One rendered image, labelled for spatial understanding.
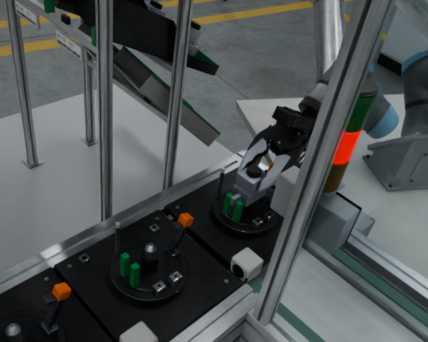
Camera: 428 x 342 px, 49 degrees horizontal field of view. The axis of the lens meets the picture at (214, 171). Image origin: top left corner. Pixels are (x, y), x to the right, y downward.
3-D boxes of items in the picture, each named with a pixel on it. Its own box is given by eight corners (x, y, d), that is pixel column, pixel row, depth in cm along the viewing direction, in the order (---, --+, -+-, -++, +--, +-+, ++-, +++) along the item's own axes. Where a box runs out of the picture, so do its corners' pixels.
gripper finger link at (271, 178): (275, 205, 95) (295, 167, 97) (270, 195, 90) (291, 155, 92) (261, 199, 97) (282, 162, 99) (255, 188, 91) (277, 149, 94)
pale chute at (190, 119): (181, 119, 122) (192, 106, 122) (208, 147, 114) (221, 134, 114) (109, 61, 100) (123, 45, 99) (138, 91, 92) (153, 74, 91)
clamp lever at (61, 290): (51, 318, 73) (65, 281, 70) (58, 327, 72) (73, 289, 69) (30, 326, 70) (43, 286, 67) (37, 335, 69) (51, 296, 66)
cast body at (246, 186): (251, 183, 100) (257, 157, 95) (265, 195, 98) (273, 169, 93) (223, 199, 95) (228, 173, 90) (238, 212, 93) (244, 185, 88)
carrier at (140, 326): (157, 215, 99) (162, 169, 91) (239, 289, 87) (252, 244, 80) (53, 272, 85) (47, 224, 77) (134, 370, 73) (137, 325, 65)
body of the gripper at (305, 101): (296, 173, 99) (332, 131, 100) (290, 155, 91) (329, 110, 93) (269, 154, 102) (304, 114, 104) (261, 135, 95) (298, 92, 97)
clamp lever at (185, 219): (172, 245, 87) (187, 212, 85) (179, 252, 86) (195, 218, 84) (158, 248, 85) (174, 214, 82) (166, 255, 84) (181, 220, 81)
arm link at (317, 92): (342, 93, 93) (310, 76, 97) (328, 110, 93) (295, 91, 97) (344, 113, 100) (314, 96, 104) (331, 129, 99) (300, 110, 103)
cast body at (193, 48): (195, 58, 105) (209, 29, 102) (191, 60, 101) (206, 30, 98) (162, 39, 104) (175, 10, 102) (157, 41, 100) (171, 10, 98)
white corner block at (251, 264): (243, 258, 93) (247, 245, 91) (260, 273, 91) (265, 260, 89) (227, 270, 91) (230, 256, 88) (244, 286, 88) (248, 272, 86)
